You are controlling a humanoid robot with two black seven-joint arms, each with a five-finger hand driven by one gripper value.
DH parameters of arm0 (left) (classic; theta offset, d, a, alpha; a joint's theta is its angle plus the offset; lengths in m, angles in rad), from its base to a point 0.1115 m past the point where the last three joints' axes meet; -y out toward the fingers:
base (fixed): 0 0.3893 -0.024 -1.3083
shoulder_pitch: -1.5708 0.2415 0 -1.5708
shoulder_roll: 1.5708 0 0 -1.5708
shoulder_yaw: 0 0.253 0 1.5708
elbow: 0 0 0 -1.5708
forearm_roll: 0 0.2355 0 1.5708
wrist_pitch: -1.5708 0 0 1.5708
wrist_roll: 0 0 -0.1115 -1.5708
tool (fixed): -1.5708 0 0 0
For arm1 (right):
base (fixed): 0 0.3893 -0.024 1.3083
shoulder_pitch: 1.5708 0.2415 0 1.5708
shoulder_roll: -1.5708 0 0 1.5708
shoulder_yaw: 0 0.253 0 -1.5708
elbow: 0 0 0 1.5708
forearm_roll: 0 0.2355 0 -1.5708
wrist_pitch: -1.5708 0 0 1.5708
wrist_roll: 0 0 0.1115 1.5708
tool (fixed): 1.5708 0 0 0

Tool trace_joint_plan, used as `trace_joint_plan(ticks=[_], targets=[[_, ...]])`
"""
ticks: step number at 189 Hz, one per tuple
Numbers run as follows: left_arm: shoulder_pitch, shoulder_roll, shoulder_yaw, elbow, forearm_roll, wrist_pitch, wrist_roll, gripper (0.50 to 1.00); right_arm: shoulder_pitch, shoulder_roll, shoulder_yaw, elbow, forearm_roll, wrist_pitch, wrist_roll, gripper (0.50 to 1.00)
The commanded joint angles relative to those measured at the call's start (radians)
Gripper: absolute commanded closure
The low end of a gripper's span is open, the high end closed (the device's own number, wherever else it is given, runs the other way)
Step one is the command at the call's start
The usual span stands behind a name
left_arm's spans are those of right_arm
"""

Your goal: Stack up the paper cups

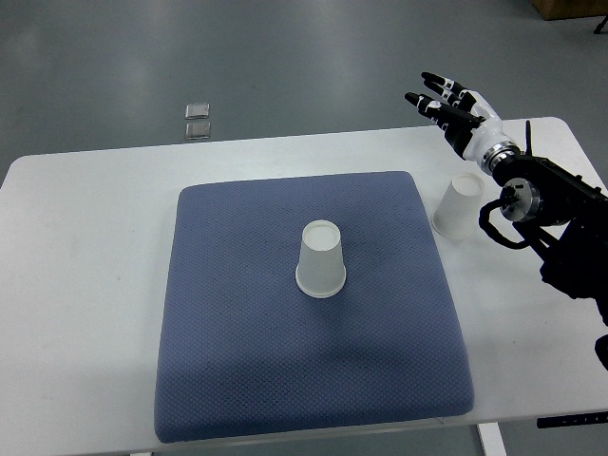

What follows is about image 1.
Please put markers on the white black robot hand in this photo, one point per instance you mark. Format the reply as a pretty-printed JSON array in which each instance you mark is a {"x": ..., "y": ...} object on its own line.
[{"x": 470, "y": 125}]

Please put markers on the white paper cup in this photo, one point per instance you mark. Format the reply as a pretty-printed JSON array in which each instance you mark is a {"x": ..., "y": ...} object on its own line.
[
  {"x": 457, "y": 213},
  {"x": 320, "y": 271}
]

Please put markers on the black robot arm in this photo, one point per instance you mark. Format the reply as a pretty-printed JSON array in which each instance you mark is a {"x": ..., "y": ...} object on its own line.
[{"x": 556, "y": 214}]

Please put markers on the brown cardboard box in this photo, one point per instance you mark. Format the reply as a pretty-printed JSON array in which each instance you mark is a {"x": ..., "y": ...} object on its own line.
[{"x": 569, "y": 9}]

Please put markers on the black tripod leg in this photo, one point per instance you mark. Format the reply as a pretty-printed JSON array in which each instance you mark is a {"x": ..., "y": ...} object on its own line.
[{"x": 601, "y": 25}]

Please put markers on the upper metal floor plate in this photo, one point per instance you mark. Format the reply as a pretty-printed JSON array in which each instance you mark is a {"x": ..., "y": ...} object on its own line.
[{"x": 197, "y": 111}]

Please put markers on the white table leg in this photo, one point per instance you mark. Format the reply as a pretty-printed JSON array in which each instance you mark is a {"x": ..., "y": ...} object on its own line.
[{"x": 491, "y": 439}]

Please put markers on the black table control panel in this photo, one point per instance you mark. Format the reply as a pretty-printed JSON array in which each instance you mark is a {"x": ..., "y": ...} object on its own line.
[{"x": 574, "y": 420}]

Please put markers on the blue grey cushion mat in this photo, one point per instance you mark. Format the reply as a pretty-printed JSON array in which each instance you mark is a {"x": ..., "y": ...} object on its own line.
[{"x": 244, "y": 351}]

